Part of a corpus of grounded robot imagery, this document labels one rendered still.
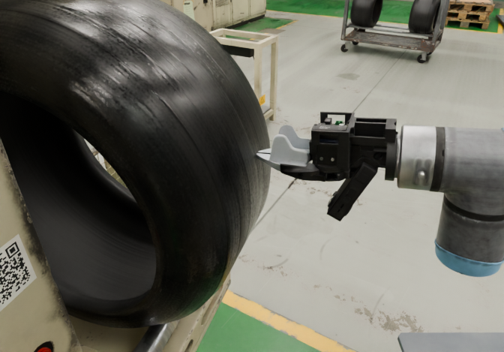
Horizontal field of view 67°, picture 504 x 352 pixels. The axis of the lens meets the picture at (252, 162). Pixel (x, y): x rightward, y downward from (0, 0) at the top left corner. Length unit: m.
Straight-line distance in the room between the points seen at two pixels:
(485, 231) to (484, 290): 1.78
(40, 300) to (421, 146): 0.54
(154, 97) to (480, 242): 0.47
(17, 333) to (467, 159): 0.61
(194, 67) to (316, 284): 1.69
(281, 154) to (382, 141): 0.15
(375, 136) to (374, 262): 1.75
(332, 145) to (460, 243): 0.22
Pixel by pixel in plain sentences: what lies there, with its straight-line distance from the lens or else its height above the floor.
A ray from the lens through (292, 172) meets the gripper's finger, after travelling 0.57.
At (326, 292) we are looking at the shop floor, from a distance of 2.08.
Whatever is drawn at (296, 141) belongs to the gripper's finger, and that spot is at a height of 1.28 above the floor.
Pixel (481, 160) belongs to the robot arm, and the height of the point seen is 1.33.
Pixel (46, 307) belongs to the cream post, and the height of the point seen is 1.13.
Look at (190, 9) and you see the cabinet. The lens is 5.52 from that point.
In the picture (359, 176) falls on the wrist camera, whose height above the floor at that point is 1.26.
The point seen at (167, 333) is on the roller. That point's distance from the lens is 0.81.
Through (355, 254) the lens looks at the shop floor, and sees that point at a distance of 2.30.
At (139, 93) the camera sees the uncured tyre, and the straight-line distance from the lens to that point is 0.48.
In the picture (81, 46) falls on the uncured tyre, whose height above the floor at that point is 1.45.
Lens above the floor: 1.57
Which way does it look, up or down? 31 degrees down
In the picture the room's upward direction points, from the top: straight up
